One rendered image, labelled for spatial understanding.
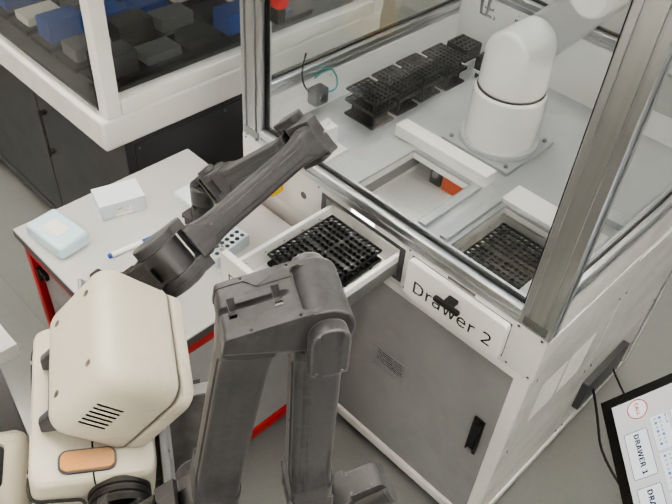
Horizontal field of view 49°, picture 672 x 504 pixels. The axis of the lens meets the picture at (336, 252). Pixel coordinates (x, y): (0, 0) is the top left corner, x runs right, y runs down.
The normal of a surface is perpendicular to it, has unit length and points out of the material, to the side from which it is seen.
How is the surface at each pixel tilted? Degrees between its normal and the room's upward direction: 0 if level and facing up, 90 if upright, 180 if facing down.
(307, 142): 49
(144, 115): 90
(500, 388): 90
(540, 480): 0
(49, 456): 8
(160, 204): 0
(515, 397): 90
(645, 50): 90
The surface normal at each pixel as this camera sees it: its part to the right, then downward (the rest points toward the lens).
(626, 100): -0.71, 0.45
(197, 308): 0.07, -0.72
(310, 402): 0.20, 0.69
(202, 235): 0.44, -0.01
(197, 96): 0.70, 0.52
